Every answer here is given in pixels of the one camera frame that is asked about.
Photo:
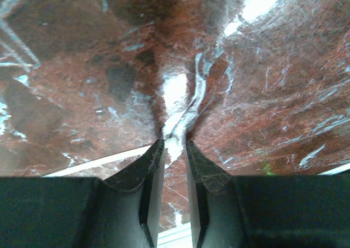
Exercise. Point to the long white zip tie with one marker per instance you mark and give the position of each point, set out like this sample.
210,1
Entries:
171,144

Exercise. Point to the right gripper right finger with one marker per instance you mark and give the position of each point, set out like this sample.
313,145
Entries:
264,211

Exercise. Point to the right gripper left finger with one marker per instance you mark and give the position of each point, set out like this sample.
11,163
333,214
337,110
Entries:
122,210

